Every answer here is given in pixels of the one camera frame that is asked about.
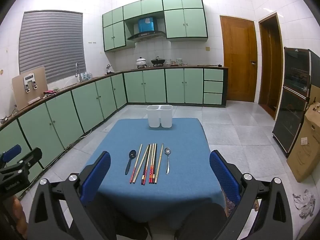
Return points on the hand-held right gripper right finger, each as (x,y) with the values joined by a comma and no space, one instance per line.
(222,177)

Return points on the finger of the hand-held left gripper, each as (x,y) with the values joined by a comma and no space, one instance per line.
(11,153)
(31,156)

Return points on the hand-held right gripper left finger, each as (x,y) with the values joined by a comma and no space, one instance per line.
(98,173)

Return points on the black spoon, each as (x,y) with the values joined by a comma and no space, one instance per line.
(132,153)

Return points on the metal spoon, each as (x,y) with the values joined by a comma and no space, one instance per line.
(167,151)

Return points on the plain wooden chopstick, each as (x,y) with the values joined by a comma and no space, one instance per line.
(160,160)

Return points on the white twin utensil holder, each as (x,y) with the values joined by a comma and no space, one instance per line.
(160,117)

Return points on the person's left hand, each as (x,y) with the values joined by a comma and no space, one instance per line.
(16,212)

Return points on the floral patterned cloth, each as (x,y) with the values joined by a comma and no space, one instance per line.
(230,205)

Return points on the blue tablecloth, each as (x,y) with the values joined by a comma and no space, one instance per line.
(185,155)

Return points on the brown board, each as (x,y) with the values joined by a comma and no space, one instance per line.
(20,97)

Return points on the red cloth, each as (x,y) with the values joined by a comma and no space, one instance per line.
(48,92)

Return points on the crumpled cloth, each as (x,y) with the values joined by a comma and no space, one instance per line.
(305,202)

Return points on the cardboard box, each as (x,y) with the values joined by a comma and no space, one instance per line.
(305,150)

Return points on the metal faucet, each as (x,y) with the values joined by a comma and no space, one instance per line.
(77,70)

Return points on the green base cabinets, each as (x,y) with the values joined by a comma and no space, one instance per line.
(155,87)

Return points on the black glass-door cabinet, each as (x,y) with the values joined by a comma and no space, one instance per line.
(292,100)

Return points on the small kettle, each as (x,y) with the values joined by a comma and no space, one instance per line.
(109,68)

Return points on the grey window blind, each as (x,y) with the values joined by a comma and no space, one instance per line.
(52,45)

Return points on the wooden door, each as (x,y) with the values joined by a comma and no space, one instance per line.
(240,60)

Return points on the white cooking pot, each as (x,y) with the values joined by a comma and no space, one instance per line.
(141,61)

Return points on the glass jars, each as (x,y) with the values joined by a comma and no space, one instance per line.
(178,61)

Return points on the black cooking pot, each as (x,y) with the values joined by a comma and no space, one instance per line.
(157,61)

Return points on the range hood with blue film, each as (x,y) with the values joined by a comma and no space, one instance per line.
(146,27)

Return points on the white metal bracket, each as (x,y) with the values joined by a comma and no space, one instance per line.
(28,78)

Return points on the wooden doorway frame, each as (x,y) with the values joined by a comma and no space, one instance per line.
(272,65)

